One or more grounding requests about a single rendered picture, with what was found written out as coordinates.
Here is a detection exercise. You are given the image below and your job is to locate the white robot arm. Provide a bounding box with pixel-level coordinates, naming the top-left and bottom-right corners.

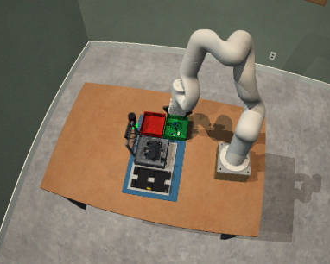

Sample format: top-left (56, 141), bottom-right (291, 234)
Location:
top-left (170, 29), bottom-right (266, 172)

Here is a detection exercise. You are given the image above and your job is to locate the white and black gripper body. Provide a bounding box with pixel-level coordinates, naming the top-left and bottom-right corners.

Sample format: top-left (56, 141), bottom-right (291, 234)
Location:
top-left (168, 101), bottom-right (187, 116)

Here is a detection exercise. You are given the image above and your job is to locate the red open-top bin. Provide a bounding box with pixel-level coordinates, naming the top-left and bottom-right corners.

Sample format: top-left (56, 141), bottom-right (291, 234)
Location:
top-left (139, 111), bottom-right (166, 138)

